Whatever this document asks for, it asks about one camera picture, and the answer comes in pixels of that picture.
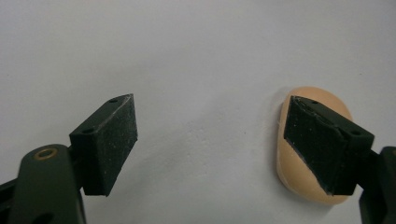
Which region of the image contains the tan oval potato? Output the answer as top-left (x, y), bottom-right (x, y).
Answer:
top-left (276, 86), bottom-right (354, 206)

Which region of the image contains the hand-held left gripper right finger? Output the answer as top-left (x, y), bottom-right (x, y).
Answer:
top-left (283, 95), bottom-right (375, 197)

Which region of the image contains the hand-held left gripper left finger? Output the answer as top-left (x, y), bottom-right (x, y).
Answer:
top-left (68, 93), bottom-right (139, 197)

